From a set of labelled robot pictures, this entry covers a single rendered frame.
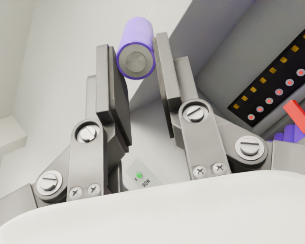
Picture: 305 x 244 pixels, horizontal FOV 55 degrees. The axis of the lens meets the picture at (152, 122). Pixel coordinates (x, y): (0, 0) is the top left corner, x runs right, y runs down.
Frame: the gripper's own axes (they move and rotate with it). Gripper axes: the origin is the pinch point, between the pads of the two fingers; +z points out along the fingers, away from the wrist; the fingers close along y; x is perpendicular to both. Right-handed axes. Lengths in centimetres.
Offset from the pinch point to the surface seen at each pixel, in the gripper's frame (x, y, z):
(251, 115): -30.6, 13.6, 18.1
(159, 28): -10.2, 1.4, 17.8
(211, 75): -29.5, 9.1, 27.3
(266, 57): -24.1, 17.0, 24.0
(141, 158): -25.8, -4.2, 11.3
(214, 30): -17.2, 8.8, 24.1
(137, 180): -29.3, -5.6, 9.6
